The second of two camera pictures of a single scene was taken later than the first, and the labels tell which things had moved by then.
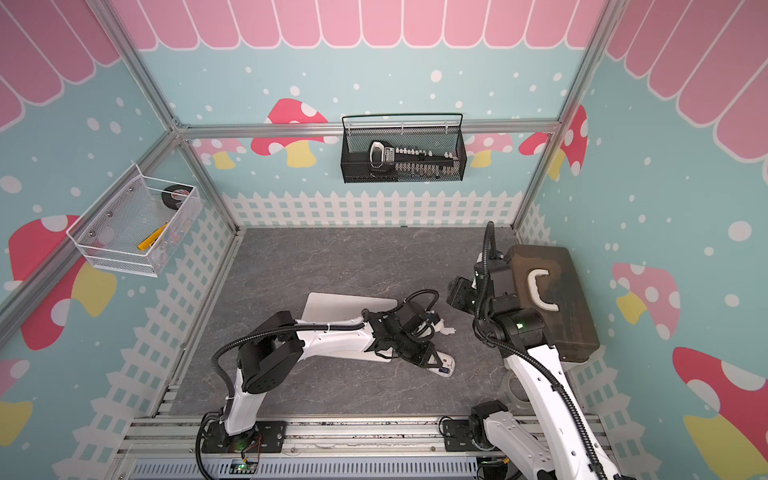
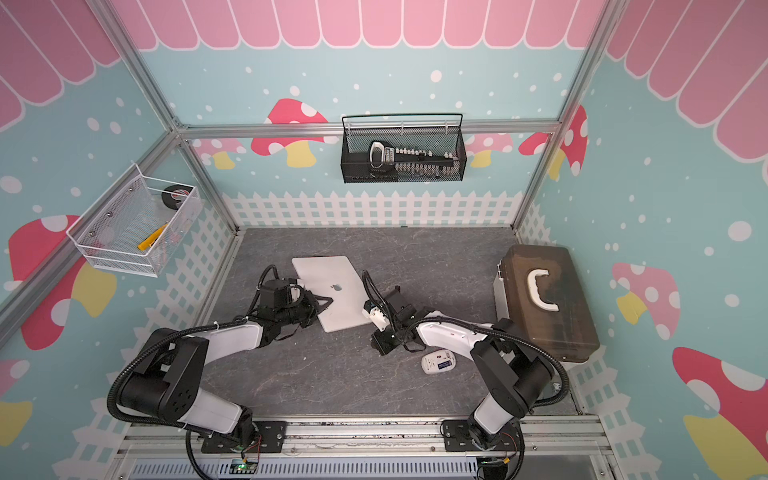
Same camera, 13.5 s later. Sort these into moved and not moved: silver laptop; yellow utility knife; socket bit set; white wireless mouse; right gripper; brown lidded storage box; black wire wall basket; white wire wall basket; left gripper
Moved: left gripper; silver laptop; right gripper
Not moved: brown lidded storage box; white wireless mouse; black wire wall basket; yellow utility knife; socket bit set; white wire wall basket
